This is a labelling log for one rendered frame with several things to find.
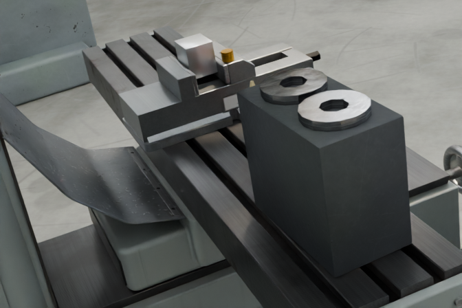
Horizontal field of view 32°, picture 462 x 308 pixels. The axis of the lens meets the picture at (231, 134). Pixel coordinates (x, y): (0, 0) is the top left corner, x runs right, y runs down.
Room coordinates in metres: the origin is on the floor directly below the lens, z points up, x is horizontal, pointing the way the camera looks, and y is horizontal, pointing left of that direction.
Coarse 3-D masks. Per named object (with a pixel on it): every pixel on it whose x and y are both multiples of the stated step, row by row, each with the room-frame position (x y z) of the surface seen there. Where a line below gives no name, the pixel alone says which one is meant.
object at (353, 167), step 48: (240, 96) 0.99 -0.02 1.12; (288, 96) 0.93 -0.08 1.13; (336, 96) 0.90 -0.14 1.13; (288, 144) 0.87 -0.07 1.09; (336, 144) 0.81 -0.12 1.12; (384, 144) 0.83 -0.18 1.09; (288, 192) 0.89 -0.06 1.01; (336, 192) 0.81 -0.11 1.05; (384, 192) 0.83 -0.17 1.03; (336, 240) 0.80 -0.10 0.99; (384, 240) 0.83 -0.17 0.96
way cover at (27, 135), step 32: (0, 96) 1.33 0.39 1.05; (0, 128) 1.09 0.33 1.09; (32, 128) 1.33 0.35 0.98; (32, 160) 1.08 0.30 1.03; (64, 160) 1.26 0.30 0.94; (96, 160) 1.35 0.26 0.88; (128, 160) 1.36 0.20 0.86; (64, 192) 1.07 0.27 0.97; (96, 192) 1.17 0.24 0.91; (128, 192) 1.21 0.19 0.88; (160, 192) 1.22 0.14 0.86
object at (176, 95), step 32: (160, 64) 1.37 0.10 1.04; (256, 64) 1.41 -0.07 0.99; (288, 64) 1.36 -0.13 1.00; (128, 96) 1.34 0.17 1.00; (160, 96) 1.32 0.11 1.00; (192, 96) 1.28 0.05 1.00; (224, 96) 1.31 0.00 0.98; (128, 128) 1.34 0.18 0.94; (160, 128) 1.26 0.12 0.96; (192, 128) 1.27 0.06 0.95
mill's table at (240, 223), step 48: (96, 48) 1.85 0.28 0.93; (144, 48) 1.78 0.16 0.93; (192, 144) 1.29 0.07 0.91; (240, 144) 1.23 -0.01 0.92; (192, 192) 1.11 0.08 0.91; (240, 192) 1.07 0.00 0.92; (240, 240) 0.92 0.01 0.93; (288, 240) 0.91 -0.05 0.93; (432, 240) 0.84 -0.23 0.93; (288, 288) 0.80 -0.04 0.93; (336, 288) 0.78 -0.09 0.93; (384, 288) 0.80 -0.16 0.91; (432, 288) 0.76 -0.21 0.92
